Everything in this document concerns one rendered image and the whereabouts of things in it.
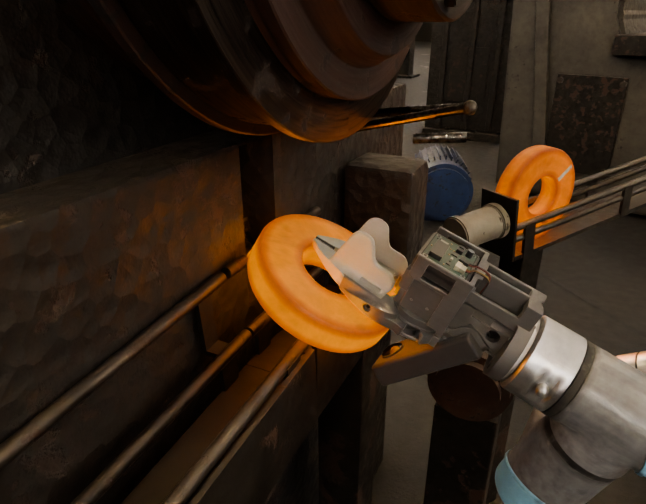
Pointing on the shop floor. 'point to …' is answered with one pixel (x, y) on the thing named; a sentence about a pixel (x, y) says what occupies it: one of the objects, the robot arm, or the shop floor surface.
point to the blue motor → (446, 183)
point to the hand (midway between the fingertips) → (323, 252)
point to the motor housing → (463, 433)
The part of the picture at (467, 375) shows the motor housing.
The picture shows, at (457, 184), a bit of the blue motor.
